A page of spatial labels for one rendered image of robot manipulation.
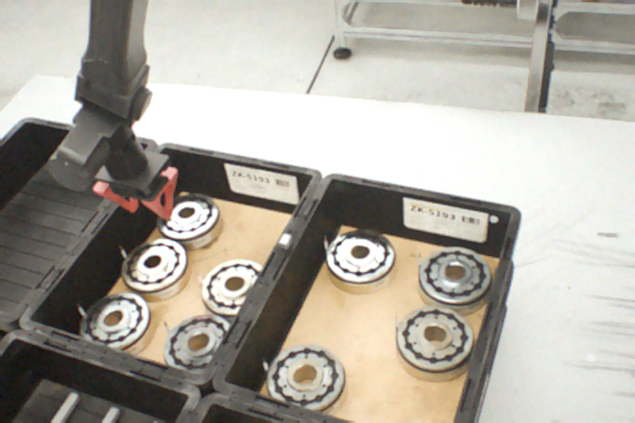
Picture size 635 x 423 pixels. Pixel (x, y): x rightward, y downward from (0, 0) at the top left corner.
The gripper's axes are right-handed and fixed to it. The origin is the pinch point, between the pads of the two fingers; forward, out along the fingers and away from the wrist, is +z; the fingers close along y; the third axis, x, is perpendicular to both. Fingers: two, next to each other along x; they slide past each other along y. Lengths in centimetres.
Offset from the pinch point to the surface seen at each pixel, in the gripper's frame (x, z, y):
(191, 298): -6.2, 11.8, 6.7
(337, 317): -2.0, 13.0, 29.0
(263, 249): 6.3, 12.9, 12.6
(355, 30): 173, 92, -48
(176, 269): -3.7, 8.8, 3.5
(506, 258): 9, 5, 50
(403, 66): 171, 106, -28
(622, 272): 30, 30, 66
